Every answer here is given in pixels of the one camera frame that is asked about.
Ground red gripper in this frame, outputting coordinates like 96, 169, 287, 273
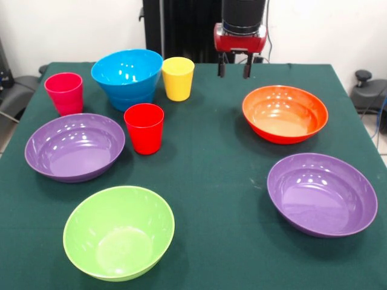
213, 22, 268, 79

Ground yellow plastic cup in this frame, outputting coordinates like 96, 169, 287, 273
161, 57, 195, 102

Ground orange plastic bowl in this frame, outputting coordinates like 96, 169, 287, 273
242, 85, 329, 145

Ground large blue plastic bowl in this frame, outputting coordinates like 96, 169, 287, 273
90, 49, 164, 100

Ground dark green tablecloth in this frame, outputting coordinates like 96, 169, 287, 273
0, 62, 387, 290

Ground small teal plastic bowl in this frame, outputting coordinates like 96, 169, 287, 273
107, 90, 157, 112

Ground red plastic cup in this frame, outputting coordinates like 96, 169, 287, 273
123, 103, 165, 155

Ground purple plastic bowl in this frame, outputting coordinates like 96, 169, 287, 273
24, 113, 126, 184
267, 153, 379, 239

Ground pink plastic cup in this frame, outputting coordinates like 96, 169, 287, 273
44, 72, 84, 117

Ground green plastic bowl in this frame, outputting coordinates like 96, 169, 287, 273
62, 185, 176, 283

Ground grey equipment base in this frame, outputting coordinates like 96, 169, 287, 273
0, 39, 41, 121

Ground black wall cable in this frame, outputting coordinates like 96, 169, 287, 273
255, 21, 273, 64

